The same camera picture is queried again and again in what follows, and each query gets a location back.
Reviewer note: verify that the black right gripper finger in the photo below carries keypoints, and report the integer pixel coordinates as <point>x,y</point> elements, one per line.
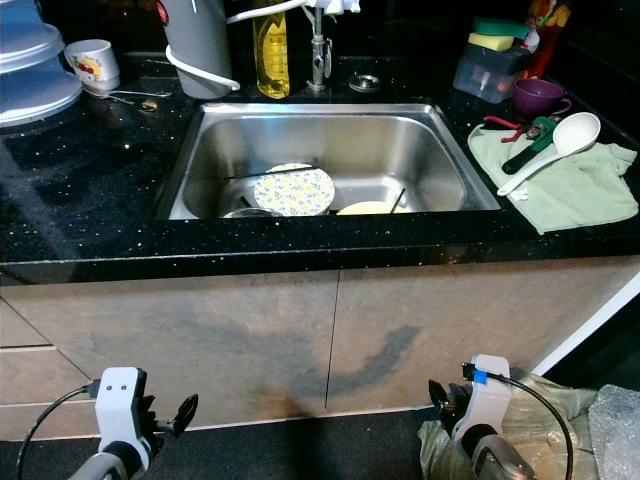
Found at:
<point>442,398</point>
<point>460,392</point>

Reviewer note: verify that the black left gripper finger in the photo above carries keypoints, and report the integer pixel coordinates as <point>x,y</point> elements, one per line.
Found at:
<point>187,413</point>

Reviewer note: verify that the floral patterned round plate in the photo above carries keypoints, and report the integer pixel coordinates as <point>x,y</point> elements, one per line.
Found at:
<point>293,192</point>

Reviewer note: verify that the green black kitchen tool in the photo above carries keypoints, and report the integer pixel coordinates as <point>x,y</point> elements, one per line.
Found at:
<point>543,128</point>

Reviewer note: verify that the brown cabinet door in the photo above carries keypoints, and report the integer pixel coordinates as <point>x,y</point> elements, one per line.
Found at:
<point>190,330</point>
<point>440,310</point>

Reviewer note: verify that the white skirting strip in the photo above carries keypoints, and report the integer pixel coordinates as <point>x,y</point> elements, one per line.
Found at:
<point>585,320</point>

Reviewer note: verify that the grey bubble wrap sheet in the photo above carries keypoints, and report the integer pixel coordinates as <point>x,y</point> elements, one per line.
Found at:
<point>615,435</point>

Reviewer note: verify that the pale yellow plate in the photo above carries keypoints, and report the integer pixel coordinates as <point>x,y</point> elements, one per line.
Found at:
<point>365,208</point>

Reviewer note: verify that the small steel bowl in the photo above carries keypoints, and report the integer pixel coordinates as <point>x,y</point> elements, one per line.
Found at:
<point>242,213</point>

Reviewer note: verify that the light green cloth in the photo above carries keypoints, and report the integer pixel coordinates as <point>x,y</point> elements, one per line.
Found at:
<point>585,188</point>

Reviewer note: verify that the stainless steel sink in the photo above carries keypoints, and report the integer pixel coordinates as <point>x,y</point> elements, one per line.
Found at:
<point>320,140</point>

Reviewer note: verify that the white plastic ladle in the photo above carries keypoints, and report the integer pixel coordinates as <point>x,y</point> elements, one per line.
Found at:
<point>578,130</point>

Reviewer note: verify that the purple cup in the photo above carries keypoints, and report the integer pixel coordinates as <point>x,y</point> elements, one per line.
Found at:
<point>538,97</point>

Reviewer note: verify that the clear soap sponge holder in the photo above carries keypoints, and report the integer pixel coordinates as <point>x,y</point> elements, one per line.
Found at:
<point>482,75</point>

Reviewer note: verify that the round metal sink strainer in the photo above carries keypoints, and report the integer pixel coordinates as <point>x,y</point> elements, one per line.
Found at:
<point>364,83</point>

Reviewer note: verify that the metal spoon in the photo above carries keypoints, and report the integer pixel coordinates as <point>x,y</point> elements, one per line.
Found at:
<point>130,94</point>

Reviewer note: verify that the yellow green sponge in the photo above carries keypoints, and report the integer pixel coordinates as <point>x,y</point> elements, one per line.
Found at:
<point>490,41</point>

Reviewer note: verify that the white tiered storage rack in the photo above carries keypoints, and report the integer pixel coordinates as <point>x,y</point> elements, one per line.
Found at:
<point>35,90</point>

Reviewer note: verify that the chrome faucet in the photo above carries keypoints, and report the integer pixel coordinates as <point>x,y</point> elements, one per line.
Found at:
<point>320,60</point>

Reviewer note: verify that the white printed mug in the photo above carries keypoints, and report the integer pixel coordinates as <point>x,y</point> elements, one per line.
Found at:
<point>95,65</point>

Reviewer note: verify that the yellow oil bottle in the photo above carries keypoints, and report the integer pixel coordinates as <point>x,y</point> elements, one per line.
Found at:
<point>271,60</point>

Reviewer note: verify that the red patterned package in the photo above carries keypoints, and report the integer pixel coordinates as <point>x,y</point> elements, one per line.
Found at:
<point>545,20</point>

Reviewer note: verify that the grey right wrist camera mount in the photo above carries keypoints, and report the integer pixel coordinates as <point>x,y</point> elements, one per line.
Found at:
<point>488,400</point>

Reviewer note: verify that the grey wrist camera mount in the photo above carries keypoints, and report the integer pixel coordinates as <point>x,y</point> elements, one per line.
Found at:
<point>488,400</point>
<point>120,405</point>

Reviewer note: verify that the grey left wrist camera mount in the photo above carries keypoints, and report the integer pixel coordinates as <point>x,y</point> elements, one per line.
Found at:
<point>120,405</point>

